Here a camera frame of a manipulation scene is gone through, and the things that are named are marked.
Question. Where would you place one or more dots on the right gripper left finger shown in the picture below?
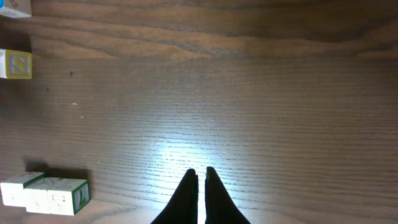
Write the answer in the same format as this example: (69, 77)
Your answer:
(182, 208)

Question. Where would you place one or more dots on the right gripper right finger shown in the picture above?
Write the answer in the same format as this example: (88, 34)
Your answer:
(220, 209)

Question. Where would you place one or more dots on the wooden block letter J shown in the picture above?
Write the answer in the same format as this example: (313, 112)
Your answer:
(57, 196)

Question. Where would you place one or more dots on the wooden block with soccer ball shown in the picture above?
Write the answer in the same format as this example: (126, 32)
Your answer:
(12, 190)

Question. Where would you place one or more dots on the wooden block W centre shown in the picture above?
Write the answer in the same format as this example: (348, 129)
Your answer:
(16, 64)

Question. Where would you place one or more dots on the blue X wooden block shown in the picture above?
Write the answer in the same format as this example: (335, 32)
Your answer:
(16, 8)

